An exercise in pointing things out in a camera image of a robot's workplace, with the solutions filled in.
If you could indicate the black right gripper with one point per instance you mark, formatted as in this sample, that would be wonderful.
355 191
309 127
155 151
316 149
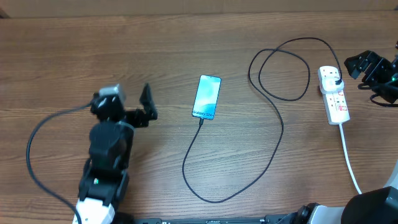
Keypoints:
376 68

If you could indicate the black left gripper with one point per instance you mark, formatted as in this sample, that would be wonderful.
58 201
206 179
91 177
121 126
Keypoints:
141 119

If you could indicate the dark blue Galaxy smartphone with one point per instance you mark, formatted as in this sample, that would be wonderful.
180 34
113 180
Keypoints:
206 98

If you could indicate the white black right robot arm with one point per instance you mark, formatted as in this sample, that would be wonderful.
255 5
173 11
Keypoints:
377 206

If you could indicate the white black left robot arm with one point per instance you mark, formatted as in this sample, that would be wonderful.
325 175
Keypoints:
105 175

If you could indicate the white charger plug adapter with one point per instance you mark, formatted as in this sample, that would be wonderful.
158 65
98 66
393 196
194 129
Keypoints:
328 85

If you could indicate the white power extension strip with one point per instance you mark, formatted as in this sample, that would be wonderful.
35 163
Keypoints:
335 103

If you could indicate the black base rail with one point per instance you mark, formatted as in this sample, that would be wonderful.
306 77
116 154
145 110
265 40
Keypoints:
268 219

